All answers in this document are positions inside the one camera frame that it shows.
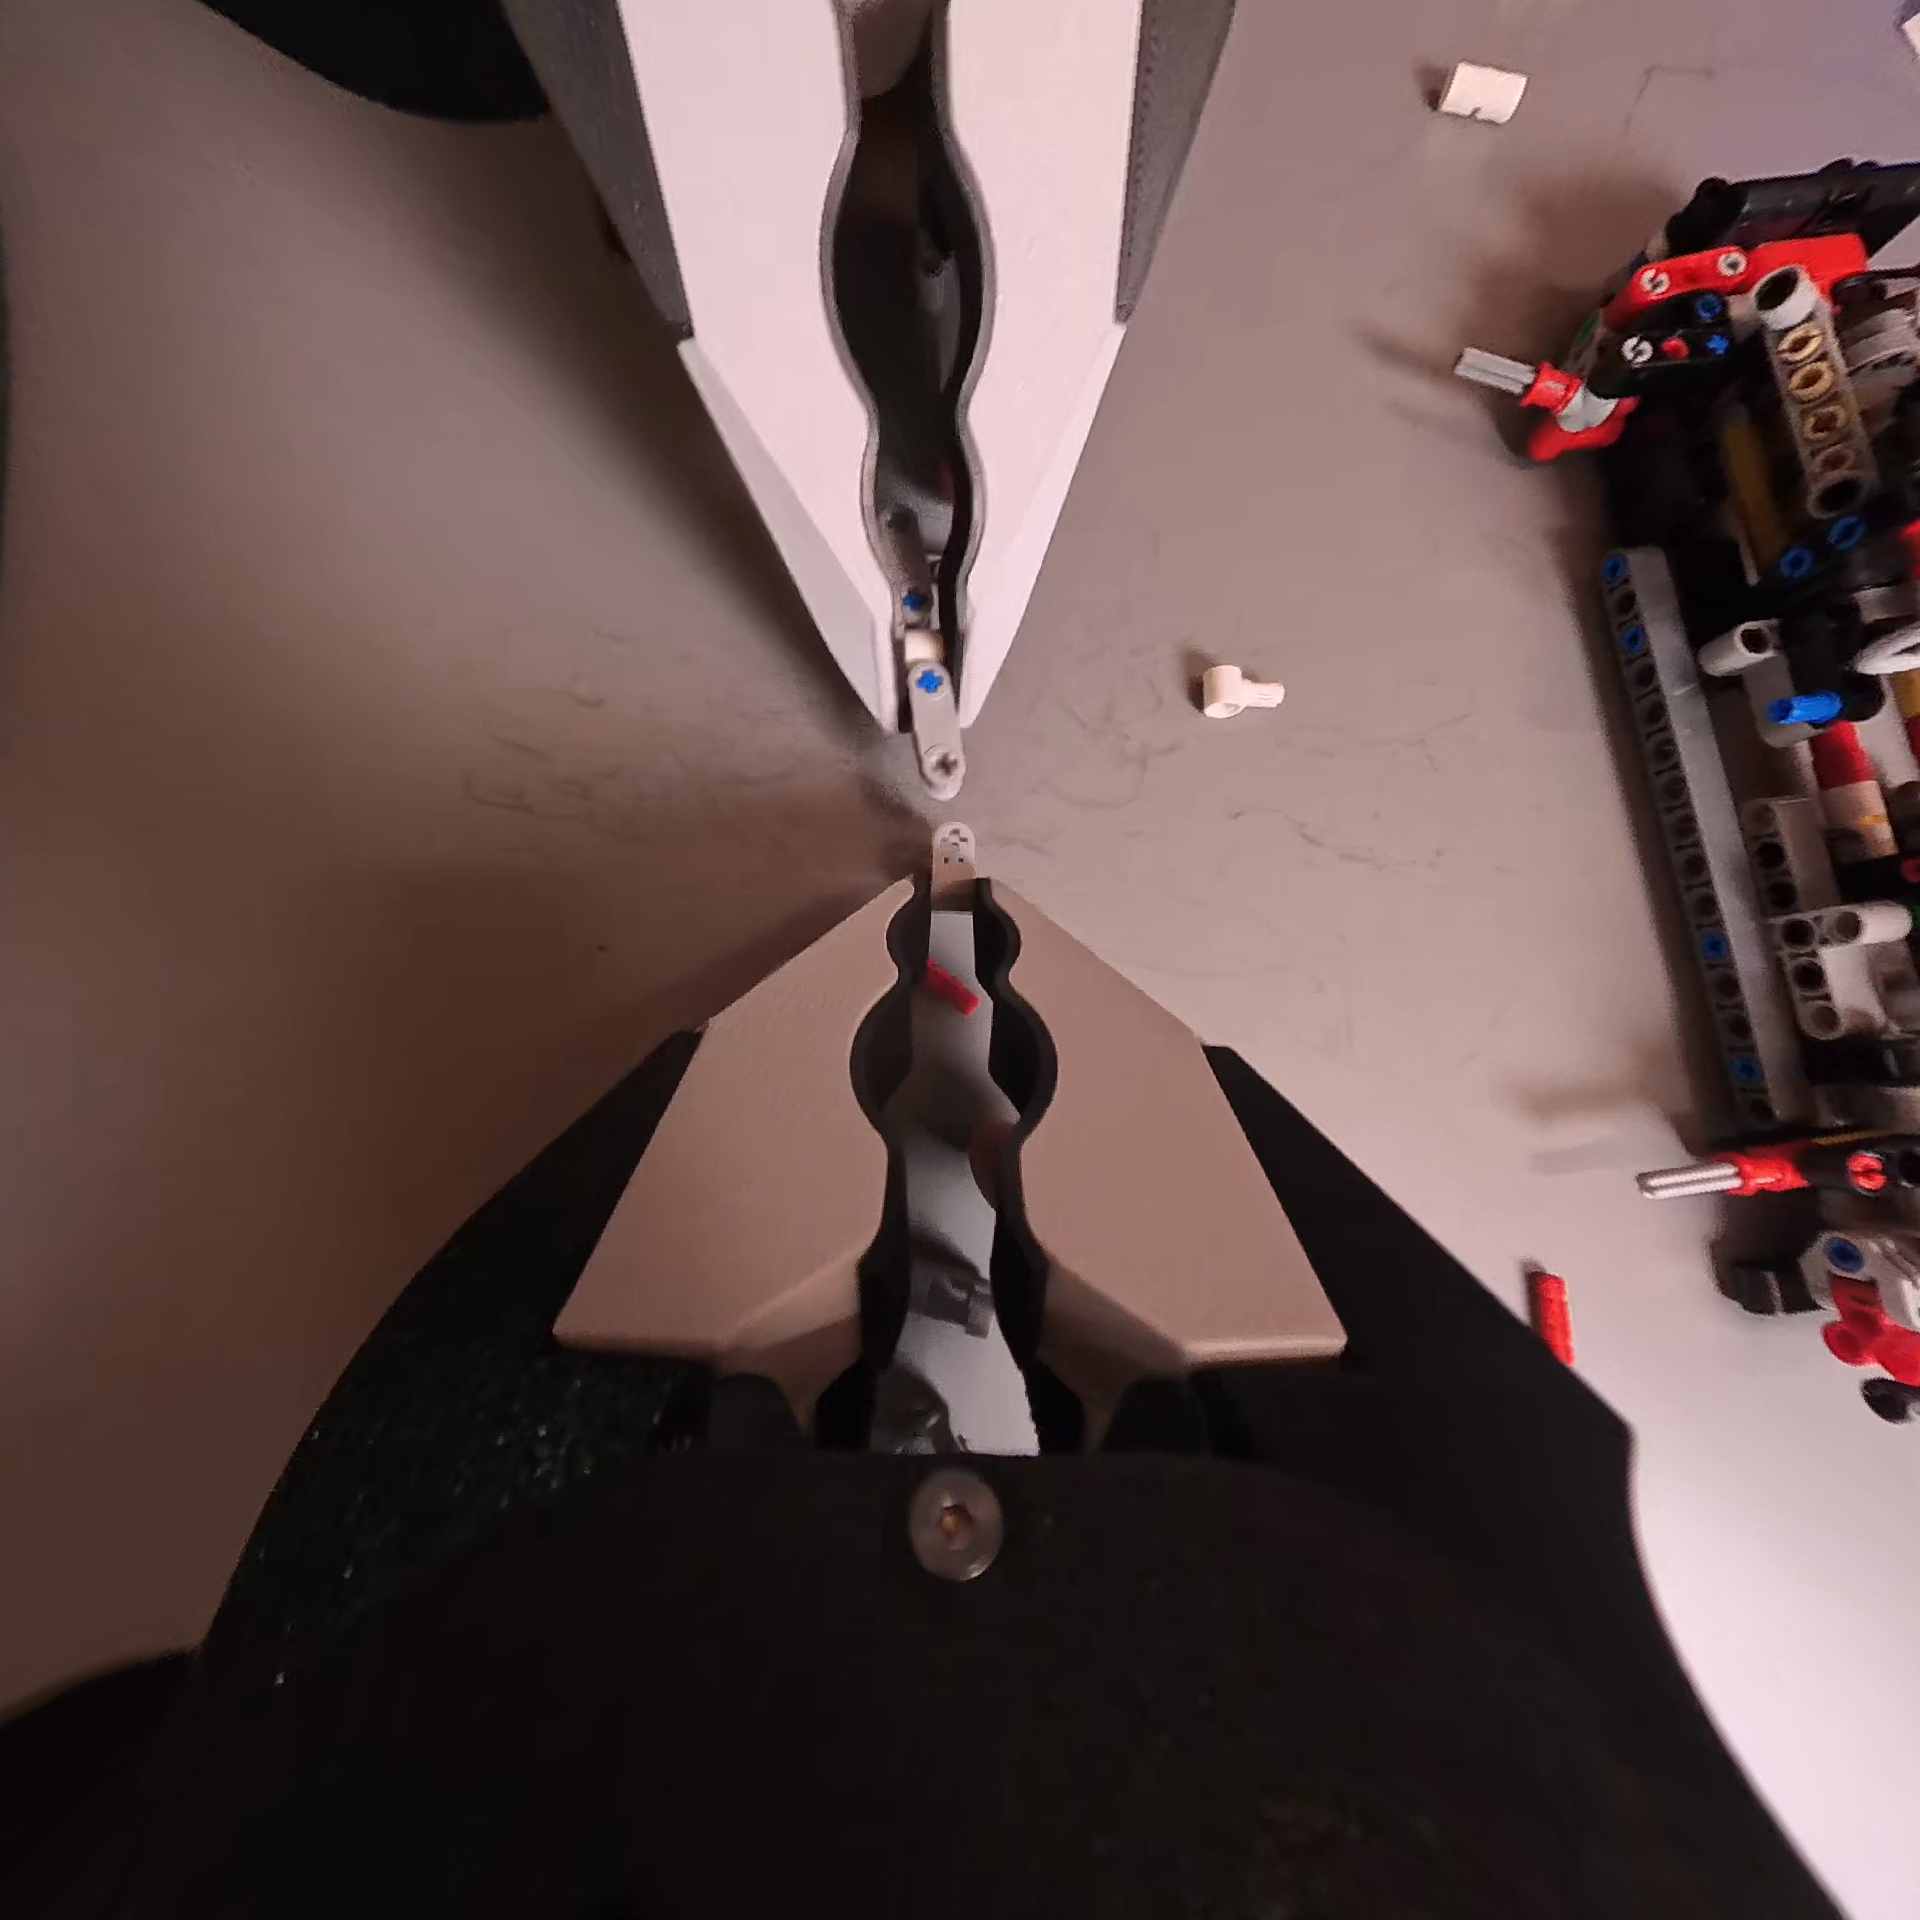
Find black wrist rest pad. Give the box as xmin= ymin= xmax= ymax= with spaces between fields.
xmin=196 ymin=0 xmax=557 ymax=124

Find grey perpendicular lego connector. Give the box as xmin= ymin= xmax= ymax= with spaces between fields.
xmin=910 ymin=1259 xmax=1002 ymax=1340

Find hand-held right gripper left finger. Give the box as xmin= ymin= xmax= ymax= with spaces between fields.
xmin=552 ymin=876 xmax=942 ymax=1450

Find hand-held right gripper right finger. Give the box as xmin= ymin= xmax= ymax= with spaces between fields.
xmin=975 ymin=876 xmax=1348 ymax=1454

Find grey liftarm chain blue pins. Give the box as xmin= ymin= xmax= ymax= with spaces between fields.
xmin=885 ymin=504 xmax=970 ymax=799

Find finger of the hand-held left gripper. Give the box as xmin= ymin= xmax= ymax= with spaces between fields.
xmin=934 ymin=0 xmax=1152 ymax=732
xmin=614 ymin=0 xmax=910 ymax=737

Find partly built lego car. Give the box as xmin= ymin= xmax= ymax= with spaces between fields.
xmin=1454 ymin=157 xmax=1920 ymax=1427

